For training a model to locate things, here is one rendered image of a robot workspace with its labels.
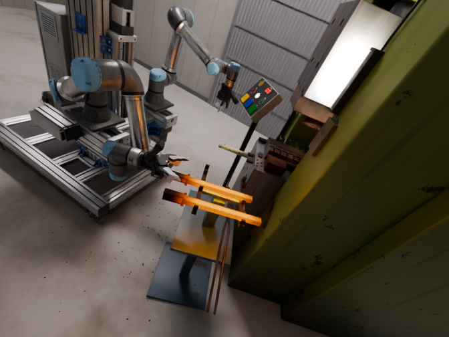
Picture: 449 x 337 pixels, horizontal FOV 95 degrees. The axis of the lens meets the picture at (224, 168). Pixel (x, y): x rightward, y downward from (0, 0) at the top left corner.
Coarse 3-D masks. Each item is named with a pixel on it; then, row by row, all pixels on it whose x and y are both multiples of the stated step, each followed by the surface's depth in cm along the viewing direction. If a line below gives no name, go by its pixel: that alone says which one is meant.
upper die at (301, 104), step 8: (296, 88) 123; (296, 96) 116; (296, 104) 111; (304, 104) 110; (312, 104) 110; (320, 104) 109; (304, 112) 113; (312, 112) 112; (320, 112) 111; (328, 112) 111; (320, 120) 114
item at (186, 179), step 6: (180, 174) 95; (174, 180) 95; (186, 180) 94; (192, 180) 96; (198, 180) 97; (198, 186) 96; (204, 186) 96; (210, 186) 97; (216, 186) 98; (216, 192) 98; (222, 192) 97; (228, 192) 98; (234, 192) 99; (234, 198) 99; (240, 198) 99; (246, 198) 99; (252, 198) 100
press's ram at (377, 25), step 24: (360, 0) 80; (336, 24) 96; (360, 24) 84; (384, 24) 83; (336, 48) 90; (360, 48) 88; (312, 72) 104; (336, 72) 95; (312, 96) 103; (336, 96) 101
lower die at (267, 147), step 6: (270, 138) 145; (270, 144) 134; (282, 144) 142; (270, 150) 130; (276, 150) 132; (282, 150) 134; (294, 150) 141; (300, 150) 147; (264, 156) 136; (276, 156) 132; (282, 156) 131; (288, 156) 131; (300, 156) 135; (294, 162) 132; (288, 168) 136
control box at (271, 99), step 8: (264, 80) 177; (256, 88) 179; (264, 88) 172; (272, 88) 165; (264, 96) 167; (272, 96) 160; (280, 96) 159; (256, 104) 169; (264, 104) 162; (272, 104) 162; (248, 112) 171; (256, 112) 164; (264, 112) 166; (256, 120) 169
